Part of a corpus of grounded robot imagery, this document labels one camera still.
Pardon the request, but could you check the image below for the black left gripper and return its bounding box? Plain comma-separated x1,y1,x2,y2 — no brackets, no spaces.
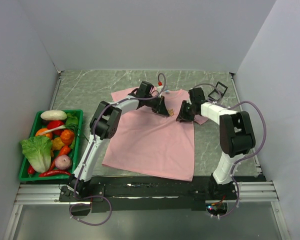
145,95,170,117

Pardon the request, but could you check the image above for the red maple leaf brooch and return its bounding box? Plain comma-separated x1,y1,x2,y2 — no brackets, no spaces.
168,109,174,117

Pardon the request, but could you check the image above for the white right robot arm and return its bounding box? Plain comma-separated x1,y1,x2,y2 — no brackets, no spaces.
176,87,256,200

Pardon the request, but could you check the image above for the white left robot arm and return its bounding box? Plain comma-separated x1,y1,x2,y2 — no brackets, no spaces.
66,81,170,201

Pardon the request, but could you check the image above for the orange carrot toy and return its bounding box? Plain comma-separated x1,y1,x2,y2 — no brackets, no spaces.
51,129,75,156

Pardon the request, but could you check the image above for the white radish toy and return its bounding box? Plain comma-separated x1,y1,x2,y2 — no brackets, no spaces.
40,110,67,121

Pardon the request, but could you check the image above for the yellow pepper toy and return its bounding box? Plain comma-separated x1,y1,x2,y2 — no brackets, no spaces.
51,137,65,151

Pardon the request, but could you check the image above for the red tomato toy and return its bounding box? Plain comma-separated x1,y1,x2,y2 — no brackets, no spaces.
47,120,64,136

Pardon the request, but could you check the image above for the purple onion toy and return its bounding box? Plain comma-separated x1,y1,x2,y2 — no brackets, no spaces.
54,154,73,170

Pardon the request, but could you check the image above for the green plastic crate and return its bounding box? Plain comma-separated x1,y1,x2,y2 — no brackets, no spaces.
19,109,84,182

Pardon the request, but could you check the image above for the orange fruit toy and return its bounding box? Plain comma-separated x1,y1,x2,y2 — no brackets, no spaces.
35,128,53,140

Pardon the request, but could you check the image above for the green lettuce toy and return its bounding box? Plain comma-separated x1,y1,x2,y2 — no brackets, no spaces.
20,135,53,173

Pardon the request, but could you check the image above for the red chili pepper toy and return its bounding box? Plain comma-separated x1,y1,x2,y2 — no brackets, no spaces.
27,165,71,178

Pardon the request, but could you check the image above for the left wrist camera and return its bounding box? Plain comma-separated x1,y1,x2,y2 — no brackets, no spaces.
156,80,168,97

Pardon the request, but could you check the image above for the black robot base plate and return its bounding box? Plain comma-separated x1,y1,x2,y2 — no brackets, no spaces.
59,176,237,213

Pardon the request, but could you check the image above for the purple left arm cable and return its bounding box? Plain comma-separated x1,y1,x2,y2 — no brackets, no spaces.
69,72,167,228

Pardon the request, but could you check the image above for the aluminium table edge rail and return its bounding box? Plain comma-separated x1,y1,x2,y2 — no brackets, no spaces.
49,70,65,110

